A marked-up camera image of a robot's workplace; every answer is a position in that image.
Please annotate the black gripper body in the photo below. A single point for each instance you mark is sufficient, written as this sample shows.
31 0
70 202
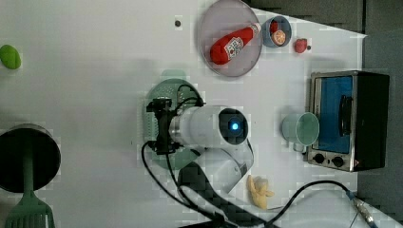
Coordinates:
161 107

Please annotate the green plastic strainer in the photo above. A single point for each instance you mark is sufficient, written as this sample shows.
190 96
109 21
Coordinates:
172 95

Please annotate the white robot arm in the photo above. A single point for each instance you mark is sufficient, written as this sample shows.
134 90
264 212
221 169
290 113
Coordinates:
208 144

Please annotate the red ketchup bottle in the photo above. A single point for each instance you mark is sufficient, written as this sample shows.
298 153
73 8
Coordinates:
230 45

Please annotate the grey round plate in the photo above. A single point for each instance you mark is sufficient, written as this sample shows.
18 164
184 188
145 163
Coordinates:
220 19

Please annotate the peeled banana toy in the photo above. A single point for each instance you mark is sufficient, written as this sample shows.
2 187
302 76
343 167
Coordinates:
259 191

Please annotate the orange slice toy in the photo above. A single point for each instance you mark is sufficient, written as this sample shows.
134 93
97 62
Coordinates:
279 38

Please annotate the blue small bowl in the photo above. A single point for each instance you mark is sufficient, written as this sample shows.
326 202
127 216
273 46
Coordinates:
283 24

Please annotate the red toy strawberry in bowl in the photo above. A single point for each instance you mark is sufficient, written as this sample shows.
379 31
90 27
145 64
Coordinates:
273 27

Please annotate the red toy strawberry on table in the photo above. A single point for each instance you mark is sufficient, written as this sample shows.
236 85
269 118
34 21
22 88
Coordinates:
300 45

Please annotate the green toy vegetable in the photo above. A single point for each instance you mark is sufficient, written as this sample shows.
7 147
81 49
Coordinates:
10 57

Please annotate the green slotted spatula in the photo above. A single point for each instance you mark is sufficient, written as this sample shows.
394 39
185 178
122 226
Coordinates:
30 211

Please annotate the toaster oven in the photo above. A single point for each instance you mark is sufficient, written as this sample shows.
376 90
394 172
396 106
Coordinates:
352 110

